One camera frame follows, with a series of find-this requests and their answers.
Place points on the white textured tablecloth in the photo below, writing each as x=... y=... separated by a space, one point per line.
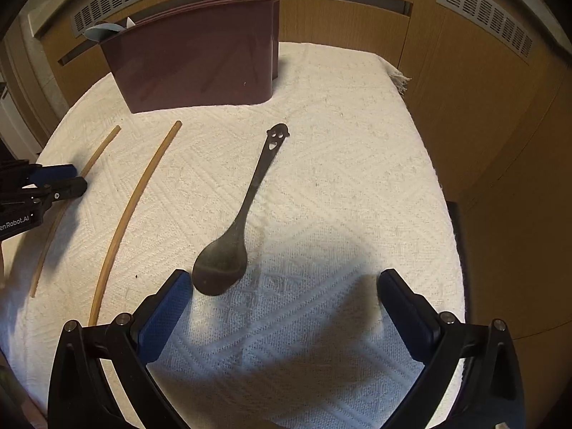
x=339 y=187

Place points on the short grey vent grille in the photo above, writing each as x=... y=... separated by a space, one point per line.
x=485 y=11

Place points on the wooden chopstick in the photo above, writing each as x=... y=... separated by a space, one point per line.
x=134 y=201
x=51 y=241

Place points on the grey silicone spoon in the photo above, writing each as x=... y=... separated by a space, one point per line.
x=103 y=31

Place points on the maroon plastic utensil holder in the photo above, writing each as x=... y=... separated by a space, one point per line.
x=192 y=58

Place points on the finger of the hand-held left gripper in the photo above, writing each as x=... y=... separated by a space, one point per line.
x=56 y=172
x=67 y=188

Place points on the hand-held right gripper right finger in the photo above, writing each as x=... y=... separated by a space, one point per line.
x=404 y=317

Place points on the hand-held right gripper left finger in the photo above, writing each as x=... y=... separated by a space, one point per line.
x=163 y=317

